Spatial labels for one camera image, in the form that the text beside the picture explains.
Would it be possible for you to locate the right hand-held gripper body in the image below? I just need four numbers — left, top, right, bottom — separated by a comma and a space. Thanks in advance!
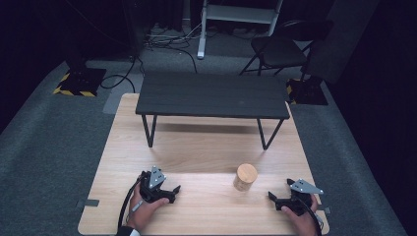
274, 178, 325, 217

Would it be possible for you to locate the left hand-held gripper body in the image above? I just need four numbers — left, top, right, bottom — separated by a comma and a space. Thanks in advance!
139, 165, 172, 205

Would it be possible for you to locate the person's right hand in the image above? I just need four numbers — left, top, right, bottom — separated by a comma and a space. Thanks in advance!
280, 196, 322, 236

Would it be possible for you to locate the person's left hand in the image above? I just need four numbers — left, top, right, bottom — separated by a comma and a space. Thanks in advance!
126, 188, 170, 232

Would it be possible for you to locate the wooden cylinder block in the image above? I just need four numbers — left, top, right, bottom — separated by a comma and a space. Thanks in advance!
232, 162, 259, 193

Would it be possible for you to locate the person's dark sleeve white cuff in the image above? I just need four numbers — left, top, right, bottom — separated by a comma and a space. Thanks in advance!
115, 225, 143, 236

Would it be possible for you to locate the black stand base, striped tape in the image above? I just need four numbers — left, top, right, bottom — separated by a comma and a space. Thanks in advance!
52, 67, 108, 98
285, 76, 329, 106

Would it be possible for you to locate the grey floor mat piece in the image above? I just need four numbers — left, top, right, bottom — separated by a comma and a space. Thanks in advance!
102, 72, 146, 116

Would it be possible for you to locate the black low shelf with legs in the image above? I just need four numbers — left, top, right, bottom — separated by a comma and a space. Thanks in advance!
135, 71, 291, 151

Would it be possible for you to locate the black folding chair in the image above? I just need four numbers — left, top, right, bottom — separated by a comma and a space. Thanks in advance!
238, 19, 334, 79

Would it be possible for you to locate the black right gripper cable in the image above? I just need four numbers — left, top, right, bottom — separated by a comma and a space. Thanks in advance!
303, 198, 325, 236

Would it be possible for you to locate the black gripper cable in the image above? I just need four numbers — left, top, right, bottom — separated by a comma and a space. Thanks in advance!
116, 176, 146, 231
303, 198, 325, 236

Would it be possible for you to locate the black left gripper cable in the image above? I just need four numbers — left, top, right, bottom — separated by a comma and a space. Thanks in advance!
116, 176, 146, 231

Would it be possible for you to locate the black floor cable loop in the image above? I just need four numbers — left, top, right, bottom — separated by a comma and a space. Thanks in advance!
99, 54, 146, 94

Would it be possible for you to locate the bundle of floor cables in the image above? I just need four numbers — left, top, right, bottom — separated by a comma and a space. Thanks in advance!
143, 22, 205, 75

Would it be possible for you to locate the white metal stand frame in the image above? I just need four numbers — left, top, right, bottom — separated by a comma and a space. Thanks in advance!
196, 0, 285, 60

